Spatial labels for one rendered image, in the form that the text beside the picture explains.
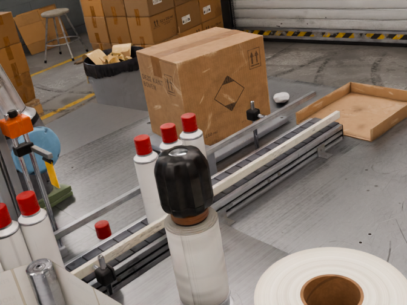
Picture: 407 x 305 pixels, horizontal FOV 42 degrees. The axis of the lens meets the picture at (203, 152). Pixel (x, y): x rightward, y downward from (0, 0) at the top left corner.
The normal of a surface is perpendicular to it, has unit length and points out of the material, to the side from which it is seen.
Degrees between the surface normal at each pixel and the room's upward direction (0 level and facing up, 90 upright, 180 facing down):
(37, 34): 70
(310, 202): 0
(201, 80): 90
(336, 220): 0
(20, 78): 86
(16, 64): 92
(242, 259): 0
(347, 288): 90
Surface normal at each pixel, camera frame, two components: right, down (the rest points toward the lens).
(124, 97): 0.27, 0.50
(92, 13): -0.55, 0.45
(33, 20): 0.68, -0.14
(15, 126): 0.68, 0.22
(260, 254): -0.14, -0.89
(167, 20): 0.82, 0.13
